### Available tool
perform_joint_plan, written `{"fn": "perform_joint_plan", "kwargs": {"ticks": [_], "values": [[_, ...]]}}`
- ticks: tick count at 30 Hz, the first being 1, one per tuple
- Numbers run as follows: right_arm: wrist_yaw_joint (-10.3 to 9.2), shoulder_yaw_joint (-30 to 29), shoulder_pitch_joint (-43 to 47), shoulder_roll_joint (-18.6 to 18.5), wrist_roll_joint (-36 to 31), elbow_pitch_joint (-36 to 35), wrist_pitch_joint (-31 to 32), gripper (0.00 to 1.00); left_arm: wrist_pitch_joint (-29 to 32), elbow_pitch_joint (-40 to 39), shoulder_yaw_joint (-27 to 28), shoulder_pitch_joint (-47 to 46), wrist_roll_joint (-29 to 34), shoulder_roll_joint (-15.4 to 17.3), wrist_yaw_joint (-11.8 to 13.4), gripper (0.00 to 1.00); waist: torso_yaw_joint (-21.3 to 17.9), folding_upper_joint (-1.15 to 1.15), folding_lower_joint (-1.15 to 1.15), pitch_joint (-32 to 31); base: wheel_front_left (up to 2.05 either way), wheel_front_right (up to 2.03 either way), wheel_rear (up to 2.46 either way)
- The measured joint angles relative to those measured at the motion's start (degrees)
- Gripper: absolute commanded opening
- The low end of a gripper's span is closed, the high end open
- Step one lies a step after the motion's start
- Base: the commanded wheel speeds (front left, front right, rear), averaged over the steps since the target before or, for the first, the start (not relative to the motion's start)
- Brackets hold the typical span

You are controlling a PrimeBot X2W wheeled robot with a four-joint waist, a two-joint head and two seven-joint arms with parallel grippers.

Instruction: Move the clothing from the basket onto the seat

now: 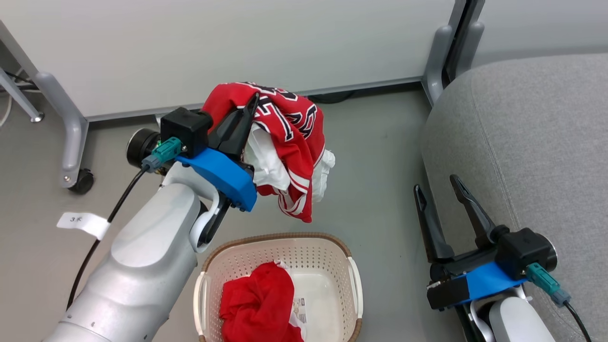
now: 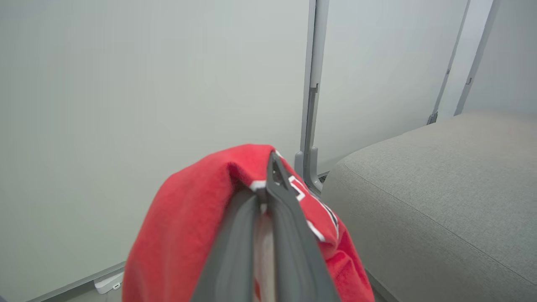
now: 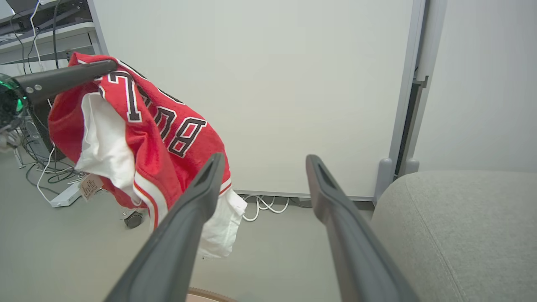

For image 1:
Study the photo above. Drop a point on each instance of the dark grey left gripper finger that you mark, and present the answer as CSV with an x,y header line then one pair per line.
x,y
235,128

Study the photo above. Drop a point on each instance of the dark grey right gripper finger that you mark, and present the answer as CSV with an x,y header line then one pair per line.
x,y
475,213
430,228

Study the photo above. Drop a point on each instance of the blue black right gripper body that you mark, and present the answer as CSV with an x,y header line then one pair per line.
x,y
479,282

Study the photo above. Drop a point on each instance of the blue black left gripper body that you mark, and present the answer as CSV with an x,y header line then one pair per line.
x,y
223,175

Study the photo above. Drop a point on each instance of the white garment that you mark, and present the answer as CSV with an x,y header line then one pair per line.
x,y
268,164

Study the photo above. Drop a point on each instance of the red basketball jersey black lettering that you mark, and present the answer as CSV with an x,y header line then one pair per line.
x,y
294,137

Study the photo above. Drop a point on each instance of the plain red garment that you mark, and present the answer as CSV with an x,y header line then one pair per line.
x,y
259,304

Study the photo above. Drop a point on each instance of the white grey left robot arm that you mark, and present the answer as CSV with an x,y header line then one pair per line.
x,y
142,266

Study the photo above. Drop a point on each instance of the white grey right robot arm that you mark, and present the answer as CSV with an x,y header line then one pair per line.
x,y
515,323

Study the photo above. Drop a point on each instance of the grey fabric sofa seat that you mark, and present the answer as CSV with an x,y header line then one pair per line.
x,y
532,133

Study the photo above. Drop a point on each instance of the cream perforated laundry basket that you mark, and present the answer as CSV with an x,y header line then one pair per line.
x,y
323,266

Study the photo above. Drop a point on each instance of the large white partition panel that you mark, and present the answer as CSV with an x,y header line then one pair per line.
x,y
213,42

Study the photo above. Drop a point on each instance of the black caster wheel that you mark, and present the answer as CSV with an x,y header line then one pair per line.
x,y
83,182

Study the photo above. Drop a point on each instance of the white paper floor label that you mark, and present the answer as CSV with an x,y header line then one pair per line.
x,y
83,223

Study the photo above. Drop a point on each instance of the printed sticker label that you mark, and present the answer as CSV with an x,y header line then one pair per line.
x,y
300,311

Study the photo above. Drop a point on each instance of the grey partition foot with caster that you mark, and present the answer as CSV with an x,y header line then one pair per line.
x,y
71,128

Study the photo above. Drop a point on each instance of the narrow white partition panel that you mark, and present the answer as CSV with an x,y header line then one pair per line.
x,y
541,23

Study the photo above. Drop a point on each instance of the grey metal table leg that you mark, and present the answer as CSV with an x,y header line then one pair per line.
x,y
19,97

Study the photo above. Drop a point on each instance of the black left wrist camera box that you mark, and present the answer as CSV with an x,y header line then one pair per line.
x,y
185,126

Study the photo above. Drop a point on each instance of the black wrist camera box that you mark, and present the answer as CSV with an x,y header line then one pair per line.
x,y
185,126
527,251

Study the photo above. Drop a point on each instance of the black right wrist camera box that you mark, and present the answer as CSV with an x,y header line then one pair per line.
x,y
527,251

